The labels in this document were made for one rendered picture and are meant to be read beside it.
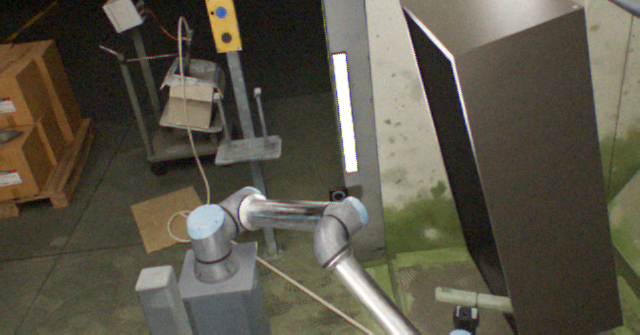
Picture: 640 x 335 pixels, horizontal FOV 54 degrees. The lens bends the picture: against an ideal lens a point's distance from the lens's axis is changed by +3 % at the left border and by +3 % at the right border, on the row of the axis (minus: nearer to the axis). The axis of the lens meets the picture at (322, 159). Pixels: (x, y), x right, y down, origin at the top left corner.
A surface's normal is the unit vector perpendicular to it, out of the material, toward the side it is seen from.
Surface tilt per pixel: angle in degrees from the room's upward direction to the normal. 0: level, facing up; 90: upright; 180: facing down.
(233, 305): 90
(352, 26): 90
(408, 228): 90
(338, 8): 90
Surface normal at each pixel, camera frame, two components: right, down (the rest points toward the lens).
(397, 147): 0.04, 0.49
